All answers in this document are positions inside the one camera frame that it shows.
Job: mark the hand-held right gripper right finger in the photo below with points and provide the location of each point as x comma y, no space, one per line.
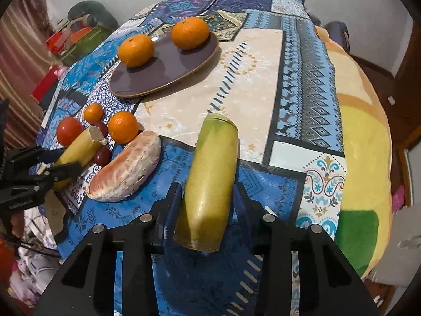
242,205

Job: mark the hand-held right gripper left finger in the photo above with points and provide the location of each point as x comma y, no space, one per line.
171,211

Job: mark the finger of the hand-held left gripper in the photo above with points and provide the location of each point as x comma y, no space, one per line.
62,170
31,154

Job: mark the small yellow banana piece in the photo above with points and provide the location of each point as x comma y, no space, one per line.
80,149

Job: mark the large yellow-green banana piece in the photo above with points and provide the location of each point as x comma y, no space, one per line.
210,177

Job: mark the red tomato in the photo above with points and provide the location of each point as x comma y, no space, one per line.
68,131

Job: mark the dark red grape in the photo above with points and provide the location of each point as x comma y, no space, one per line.
102,155
102,127

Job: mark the peeled pomelo segment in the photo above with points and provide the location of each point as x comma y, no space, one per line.
126,168

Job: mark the small orange mandarin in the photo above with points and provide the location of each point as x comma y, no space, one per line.
93,112

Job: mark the red box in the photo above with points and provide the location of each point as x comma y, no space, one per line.
44,87

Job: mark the medium orange mandarin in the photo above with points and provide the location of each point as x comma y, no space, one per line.
123,127

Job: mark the pile of light clothes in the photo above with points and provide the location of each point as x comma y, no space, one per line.
36,270

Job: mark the striped brown curtain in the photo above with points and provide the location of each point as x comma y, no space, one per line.
19,59

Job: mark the blue patterned tablecloth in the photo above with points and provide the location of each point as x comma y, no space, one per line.
269,105

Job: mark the red orange carton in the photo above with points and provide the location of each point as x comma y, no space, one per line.
62,38

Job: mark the green carton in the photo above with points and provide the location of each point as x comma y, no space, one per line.
87,41

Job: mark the yellow orange plush blanket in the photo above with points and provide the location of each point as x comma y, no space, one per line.
365,158

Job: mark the large orange mandarin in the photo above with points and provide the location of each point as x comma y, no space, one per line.
136,50
190,33

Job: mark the purple round plate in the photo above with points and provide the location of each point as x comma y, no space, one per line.
171,69

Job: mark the pink toy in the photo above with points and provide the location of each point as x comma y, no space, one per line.
398,197

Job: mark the grey green cushion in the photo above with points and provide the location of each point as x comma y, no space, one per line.
95,11

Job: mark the grey white cloth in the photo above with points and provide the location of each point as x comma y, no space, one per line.
406,247

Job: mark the dark purple bag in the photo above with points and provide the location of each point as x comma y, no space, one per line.
338,34

